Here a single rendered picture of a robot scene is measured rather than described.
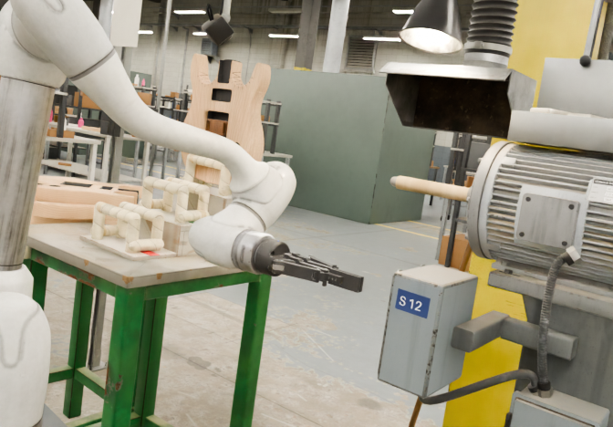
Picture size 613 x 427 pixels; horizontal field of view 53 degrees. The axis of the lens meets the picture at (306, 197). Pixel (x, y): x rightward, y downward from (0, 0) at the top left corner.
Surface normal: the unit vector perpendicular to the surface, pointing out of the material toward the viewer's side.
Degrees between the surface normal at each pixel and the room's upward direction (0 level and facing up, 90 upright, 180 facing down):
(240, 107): 90
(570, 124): 90
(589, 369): 90
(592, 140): 90
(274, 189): 76
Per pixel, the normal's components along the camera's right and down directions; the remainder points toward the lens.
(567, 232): -0.60, 0.00
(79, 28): 0.60, 0.11
